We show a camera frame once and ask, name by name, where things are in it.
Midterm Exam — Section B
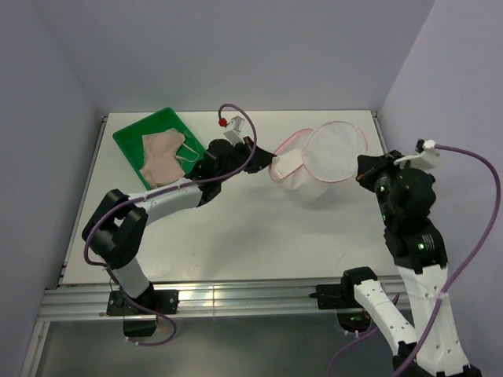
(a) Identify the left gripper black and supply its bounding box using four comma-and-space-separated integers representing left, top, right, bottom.
217, 137, 276, 183

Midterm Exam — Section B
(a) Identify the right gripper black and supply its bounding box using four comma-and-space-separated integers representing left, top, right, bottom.
354, 148, 408, 222

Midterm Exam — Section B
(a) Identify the white bra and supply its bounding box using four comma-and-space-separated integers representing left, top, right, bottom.
270, 148, 303, 181

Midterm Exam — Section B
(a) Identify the white mesh laundry bag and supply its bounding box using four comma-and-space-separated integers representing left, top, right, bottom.
268, 121, 368, 203

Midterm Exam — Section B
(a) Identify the beige pink bra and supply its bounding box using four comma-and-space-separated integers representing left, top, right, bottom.
140, 129, 200, 189

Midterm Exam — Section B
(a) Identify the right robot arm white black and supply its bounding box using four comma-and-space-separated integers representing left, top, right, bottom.
340, 151, 481, 376

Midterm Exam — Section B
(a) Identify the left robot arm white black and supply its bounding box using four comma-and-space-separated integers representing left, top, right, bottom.
82, 137, 275, 313

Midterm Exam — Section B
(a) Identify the green plastic tray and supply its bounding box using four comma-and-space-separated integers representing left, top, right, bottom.
113, 108, 205, 190

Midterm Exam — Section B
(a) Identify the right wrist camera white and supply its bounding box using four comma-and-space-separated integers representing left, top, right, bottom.
393, 139, 440, 170

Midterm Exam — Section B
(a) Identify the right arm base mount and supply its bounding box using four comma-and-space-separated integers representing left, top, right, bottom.
309, 284, 372, 335

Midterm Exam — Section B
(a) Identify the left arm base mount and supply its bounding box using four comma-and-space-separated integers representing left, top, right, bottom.
106, 290, 179, 339

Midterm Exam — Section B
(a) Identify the aluminium front rail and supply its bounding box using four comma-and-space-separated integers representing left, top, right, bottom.
36, 278, 339, 322

